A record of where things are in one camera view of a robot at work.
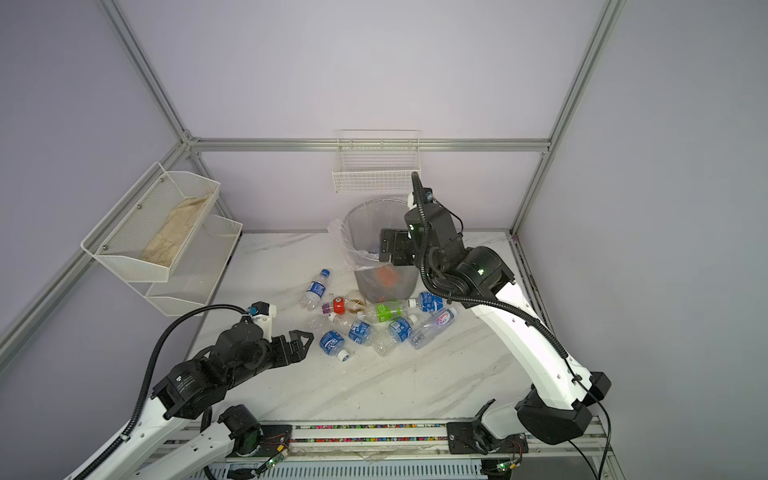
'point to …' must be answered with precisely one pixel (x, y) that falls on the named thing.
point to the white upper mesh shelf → (154, 227)
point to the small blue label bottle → (315, 291)
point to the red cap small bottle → (341, 305)
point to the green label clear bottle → (380, 312)
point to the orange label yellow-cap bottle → (386, 274)
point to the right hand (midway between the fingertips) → (395, 234)
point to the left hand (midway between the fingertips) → (298, 343)
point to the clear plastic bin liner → (356, 236)
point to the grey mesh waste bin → (377, 281)
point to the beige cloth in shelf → (169, 238)
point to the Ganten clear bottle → (430, 329)
